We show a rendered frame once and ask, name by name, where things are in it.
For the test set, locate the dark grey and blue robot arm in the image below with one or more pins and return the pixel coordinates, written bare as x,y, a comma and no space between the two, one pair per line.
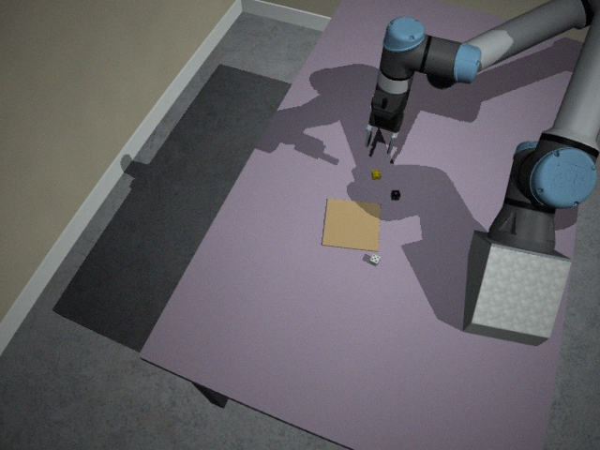
561,178

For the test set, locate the tan flat mat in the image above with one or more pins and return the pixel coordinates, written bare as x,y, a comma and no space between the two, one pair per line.
350,224

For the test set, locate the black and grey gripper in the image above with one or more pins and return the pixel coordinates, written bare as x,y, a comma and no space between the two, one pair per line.
382,114

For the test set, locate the white die with black pips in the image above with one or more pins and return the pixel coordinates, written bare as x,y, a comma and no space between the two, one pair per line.
374,259

